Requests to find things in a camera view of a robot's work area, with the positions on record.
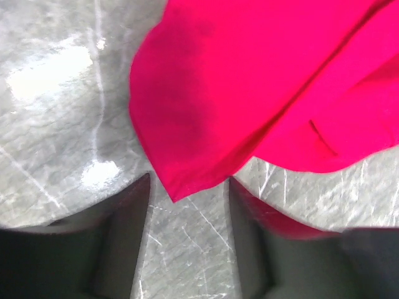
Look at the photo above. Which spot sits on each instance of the red t-shirt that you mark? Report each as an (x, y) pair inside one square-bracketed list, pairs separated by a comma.
[(309, 86)]

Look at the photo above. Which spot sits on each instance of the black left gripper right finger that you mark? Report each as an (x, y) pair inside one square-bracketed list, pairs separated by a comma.
[(280, 257)]

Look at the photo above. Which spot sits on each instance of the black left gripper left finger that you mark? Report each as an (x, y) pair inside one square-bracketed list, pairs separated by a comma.
[(90, 254)]

